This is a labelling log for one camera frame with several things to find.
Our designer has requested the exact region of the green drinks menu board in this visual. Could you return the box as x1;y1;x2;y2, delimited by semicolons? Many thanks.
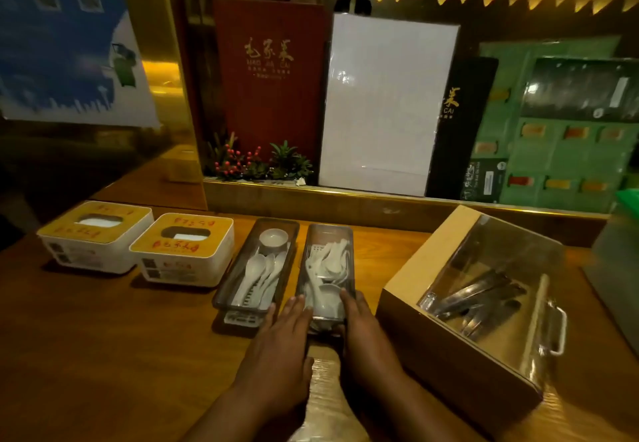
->
461;36;639;214

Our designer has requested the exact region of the small white ceramic bowl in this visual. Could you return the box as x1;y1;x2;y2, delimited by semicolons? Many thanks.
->
258;228;290;253

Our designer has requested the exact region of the person's right hand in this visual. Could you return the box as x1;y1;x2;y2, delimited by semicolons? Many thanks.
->
339;289;406;395

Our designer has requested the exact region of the gold-trimmed wooden counter ledge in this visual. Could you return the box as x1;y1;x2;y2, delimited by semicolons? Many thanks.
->
202;179;610;248

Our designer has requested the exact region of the artificial plant with red berries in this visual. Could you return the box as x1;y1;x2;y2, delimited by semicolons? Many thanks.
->
207;131;314;187

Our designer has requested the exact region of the red menu book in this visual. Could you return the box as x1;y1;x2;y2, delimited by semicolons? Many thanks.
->
214;0;330;168

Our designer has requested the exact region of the blue and white poster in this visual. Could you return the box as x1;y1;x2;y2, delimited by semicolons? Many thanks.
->
0;0;162;129

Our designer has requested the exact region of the small dark label card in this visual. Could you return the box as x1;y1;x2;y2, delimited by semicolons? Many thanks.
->
461;159;508;203

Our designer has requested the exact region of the wooden cutlery box clear lid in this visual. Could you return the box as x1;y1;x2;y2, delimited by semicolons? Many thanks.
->
375;205;569;425

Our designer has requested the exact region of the person's right forearm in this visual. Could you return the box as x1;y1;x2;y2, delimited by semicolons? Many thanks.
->
357;371;480;442

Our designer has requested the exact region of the gold mirror panel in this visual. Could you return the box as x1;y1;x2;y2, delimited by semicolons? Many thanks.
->
114;0;208;211

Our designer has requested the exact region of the white laminated board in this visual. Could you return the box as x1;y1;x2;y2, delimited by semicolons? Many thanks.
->
318;12;460;197

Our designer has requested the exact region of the person's left hand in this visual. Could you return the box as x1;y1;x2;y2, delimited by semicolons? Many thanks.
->
234;294;316;417

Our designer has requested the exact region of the yellow-top white tissue box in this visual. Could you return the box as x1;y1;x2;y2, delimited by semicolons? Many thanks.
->
36;201;154;276
128;212;236;289

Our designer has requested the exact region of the pile of metal serving spoons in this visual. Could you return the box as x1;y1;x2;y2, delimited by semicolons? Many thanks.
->
419;269;528;343

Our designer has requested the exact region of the black menu book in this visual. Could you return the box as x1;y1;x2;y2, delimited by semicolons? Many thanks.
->
425;56;500;201

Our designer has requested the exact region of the dark laminated menu card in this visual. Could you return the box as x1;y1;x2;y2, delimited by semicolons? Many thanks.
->
520;56;639;123

